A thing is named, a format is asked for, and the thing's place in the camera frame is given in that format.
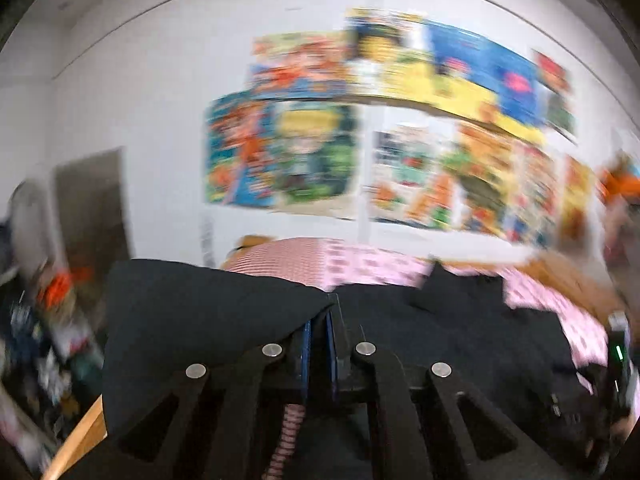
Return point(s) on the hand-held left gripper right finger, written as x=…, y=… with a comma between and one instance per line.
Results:
x=331, y=360

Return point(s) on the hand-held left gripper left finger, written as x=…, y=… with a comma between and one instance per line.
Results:
x=306, y=360

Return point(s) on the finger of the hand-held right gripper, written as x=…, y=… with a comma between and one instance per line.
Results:
x=575, y=402

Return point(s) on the black padded jacket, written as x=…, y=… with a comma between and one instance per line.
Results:
x=200, y=310

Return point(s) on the red checkered pillow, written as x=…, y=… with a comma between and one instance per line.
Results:
x=280, y=260

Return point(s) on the pink patterned bed sheet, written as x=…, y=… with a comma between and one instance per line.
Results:
x=380, y=265

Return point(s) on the yellow bear drawing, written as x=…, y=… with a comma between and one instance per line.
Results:
x=577, y=200

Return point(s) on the orange cloth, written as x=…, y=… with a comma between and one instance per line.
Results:
x=620, y=180

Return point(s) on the dragon drawing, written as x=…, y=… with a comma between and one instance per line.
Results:
x=535, y=195

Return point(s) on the boat and pumpkins drawing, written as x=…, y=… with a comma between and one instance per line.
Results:
x=412, y=180

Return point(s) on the blond child drawing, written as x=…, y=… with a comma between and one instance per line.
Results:
x=315, y=157

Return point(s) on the orange dress girl drawing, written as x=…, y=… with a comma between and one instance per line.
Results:
x=237, y=155

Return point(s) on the orange desert animal drawing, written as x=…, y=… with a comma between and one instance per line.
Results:
x=485, y=180

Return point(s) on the pile of assorted clutter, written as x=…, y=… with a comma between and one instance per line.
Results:
x=45, y=340

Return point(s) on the grey door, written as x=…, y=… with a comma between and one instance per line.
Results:
x=92, y=205

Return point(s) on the red hair figure drawing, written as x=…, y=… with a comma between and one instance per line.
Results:
x=555, y=90

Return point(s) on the pink jellyfish drawing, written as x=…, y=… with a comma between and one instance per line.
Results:
x=517, y=90

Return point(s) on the flying girl drawing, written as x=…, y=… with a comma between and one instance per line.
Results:
x=300, y=65

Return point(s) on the pineapple drawing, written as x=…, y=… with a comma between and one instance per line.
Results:
x=385, y=60

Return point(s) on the standing fan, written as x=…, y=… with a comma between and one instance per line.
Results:
x=30, y=225

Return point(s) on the blue sky yellow ground drawing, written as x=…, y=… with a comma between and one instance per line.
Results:
x=460, y=70

